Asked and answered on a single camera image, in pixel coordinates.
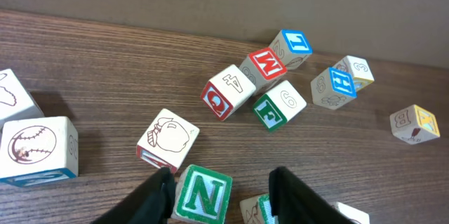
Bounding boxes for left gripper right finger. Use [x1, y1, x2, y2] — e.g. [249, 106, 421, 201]
[269, 166, 353, 224]

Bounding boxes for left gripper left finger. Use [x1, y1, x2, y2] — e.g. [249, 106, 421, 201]
[93, 167, 176, 224]

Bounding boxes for green N letter block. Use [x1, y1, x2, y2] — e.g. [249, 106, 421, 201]
[171, 164, 233, 224]

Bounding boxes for white block green bottom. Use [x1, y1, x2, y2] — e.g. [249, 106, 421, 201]
[240, 194, 279, 224]

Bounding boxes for apple block red side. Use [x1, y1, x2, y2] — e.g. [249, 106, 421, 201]
[136, 108, 200, 173]

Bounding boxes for white block teal side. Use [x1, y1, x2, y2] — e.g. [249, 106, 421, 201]
[331, 202, 370, 224]

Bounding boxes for number 6 green block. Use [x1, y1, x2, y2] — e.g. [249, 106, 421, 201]
[253, 80, 307, 131]

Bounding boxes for blue H letter block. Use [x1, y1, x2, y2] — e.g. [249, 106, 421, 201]
[311, 67, 357, 110]

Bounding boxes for number 4 red block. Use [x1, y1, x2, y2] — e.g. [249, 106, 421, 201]
[201, 65, 256, 121]

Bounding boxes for baseball block blue side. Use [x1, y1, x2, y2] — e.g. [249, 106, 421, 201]
[1, 116, 79, 187]

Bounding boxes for red W letter block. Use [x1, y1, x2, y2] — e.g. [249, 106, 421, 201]
[239, 47, 288, 95]

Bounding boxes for number 3 yellow block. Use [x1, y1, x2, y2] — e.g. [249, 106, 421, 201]
[333, 55, 375, 92]

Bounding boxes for yellow letter block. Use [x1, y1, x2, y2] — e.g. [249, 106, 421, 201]
[389, 105, 441, 145]

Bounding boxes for blue L letter block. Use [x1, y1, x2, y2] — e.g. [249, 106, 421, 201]
[269, 29, 313, 70]

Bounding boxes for white block far left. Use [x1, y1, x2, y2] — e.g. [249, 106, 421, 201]
[0, 69, 44, 128]

